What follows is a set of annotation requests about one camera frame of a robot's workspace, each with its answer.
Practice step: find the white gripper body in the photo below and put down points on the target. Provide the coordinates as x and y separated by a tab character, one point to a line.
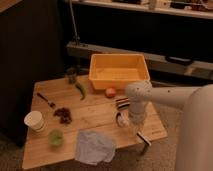
137	121

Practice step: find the grey blue cloth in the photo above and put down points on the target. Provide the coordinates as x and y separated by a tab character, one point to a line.
93	147

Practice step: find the black white dish brush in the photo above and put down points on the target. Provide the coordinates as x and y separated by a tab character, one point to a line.
122	121

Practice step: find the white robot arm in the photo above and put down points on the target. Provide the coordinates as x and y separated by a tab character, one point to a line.
195	142

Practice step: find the orange fruit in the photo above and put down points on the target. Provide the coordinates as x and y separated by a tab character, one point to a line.
110	92

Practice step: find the yellow plastic bin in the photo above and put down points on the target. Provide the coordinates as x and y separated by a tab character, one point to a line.
117	70

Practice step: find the green chili pepper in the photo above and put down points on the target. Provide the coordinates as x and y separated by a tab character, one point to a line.
81	89

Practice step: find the dark glass jar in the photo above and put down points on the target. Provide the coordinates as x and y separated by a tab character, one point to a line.
72	75

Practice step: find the green cup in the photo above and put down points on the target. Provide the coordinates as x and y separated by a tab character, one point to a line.
55	137

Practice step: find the dark metal spoon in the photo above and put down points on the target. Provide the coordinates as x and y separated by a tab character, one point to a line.
51	104

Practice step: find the white paper cup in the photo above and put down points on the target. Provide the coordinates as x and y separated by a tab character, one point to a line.
35	121

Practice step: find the metal stand pole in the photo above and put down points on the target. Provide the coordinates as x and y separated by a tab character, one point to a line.
76	37

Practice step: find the metal shelf rail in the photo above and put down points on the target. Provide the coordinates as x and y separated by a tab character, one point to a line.
154	62

